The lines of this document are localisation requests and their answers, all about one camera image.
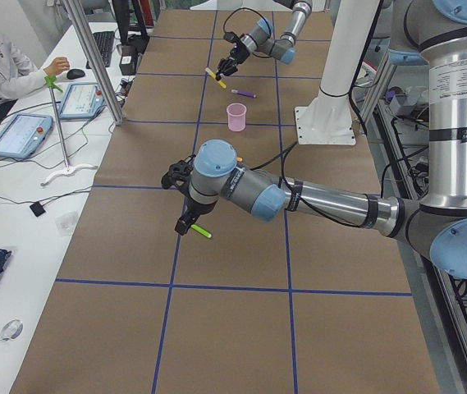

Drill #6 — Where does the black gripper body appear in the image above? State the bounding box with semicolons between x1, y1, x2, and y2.
223;44;250;70
183;194;217;220

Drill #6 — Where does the green marker pen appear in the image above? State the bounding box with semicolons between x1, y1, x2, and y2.
191;224;213;239

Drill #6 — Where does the yellow marker pen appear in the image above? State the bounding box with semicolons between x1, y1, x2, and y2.
204;67;227;89

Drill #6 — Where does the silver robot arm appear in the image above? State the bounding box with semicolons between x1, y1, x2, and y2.
162;1;467;279
214;0;313;81

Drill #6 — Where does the purple marker pen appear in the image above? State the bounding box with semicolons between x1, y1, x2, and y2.
231;89;257;99

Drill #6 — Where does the black cardboard box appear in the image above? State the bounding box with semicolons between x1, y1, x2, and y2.
119;44;138;76

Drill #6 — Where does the black keyboard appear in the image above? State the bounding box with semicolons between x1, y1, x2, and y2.
93;30;115;67

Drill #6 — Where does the far blue teach pendant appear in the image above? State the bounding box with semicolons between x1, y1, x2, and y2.
58;83;105;121

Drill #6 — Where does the blue teach pendant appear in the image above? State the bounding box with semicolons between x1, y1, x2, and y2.
0;113;54;159
58;83;105;121

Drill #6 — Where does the black computer mouse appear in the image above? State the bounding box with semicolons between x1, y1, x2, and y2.
66;68;85;80

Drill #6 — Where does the near blue teach pendant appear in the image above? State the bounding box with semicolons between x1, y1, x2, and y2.
0;113;54;159

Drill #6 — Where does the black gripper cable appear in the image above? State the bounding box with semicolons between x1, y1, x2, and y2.
222;7;267;42

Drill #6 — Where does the aluminium frame post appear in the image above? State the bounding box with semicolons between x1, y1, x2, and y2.
62;0;124;126

